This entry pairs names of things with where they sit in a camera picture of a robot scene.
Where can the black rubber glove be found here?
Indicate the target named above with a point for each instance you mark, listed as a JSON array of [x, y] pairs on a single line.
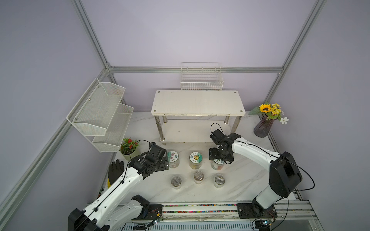
[[116, 169]]

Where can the sunflower bouquet in dark vase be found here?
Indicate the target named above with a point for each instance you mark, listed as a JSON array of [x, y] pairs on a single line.
[[269, 113]]

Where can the small clear jar middle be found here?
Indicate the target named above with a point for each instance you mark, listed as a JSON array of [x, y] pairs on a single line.
[[198, 177]]

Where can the small clear jar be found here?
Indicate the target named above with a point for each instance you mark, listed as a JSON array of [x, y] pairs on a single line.
[[176, 182], [219, 181], [198, 177]]

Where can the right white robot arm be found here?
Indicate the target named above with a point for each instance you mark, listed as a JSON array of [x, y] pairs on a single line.
[[284, 173]]

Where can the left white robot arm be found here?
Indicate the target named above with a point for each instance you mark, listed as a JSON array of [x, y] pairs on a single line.
[[101, 215]]

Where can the seed jar sunflower lid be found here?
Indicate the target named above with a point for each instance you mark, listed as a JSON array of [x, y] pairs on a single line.
[[195, 160]]

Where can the small red flower pot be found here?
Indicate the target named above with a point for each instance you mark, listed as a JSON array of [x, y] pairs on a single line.
[[128, 147]]

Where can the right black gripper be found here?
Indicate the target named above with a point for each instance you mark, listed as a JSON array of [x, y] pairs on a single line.
[[213, 154]]

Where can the seed jar green plant lid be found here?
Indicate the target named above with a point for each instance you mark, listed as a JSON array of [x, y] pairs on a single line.
[[217, 164]]

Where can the white two-tier shelf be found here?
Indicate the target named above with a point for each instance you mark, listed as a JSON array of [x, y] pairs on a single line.
[[187, 115]]

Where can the seed jar purple flower lid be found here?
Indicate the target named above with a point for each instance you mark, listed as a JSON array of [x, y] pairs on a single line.
[[173, 159]]

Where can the white wire basket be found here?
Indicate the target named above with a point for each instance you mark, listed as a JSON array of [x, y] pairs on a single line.
[[201, 76]]

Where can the small clear jar left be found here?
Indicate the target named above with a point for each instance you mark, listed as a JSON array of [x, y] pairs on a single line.
[[176, 182]]

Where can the white mesh wall rack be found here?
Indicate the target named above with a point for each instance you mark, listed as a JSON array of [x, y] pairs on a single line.
[[101, 116]]

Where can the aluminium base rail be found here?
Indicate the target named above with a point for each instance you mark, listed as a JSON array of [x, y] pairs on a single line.
[[209, 216]]

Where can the small clear jar right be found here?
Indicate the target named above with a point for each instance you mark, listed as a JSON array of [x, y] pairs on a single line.
[[219, 181]]

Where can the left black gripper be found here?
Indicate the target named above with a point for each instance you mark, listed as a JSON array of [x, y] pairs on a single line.
[[165, 164]]

